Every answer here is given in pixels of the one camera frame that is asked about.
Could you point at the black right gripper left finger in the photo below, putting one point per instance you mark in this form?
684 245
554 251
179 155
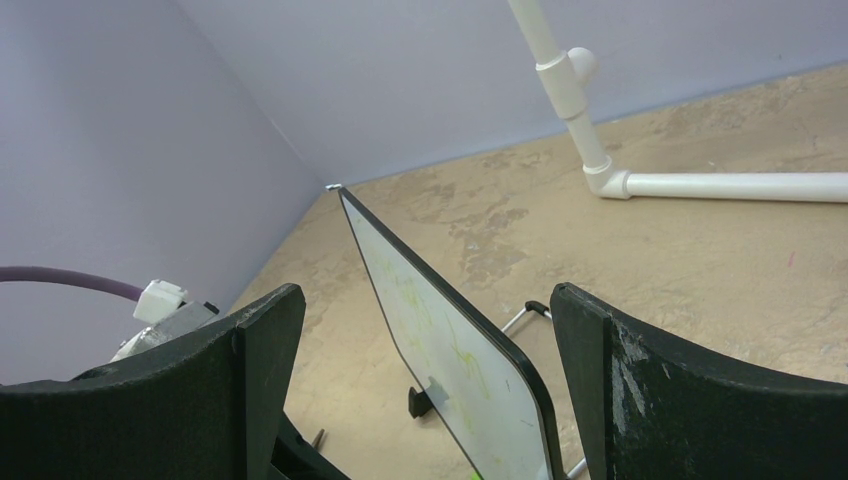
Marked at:
206 405

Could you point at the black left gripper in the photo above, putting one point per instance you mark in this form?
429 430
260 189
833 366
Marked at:
294 458

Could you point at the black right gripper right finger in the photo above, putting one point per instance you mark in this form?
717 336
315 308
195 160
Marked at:
652 405

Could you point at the black-framed whiteboard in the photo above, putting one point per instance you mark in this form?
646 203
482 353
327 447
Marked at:
483 387

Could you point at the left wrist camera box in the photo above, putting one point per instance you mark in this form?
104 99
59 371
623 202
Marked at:
167 313

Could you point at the metal whiteboard stand bracket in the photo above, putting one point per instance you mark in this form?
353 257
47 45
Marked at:
537 310

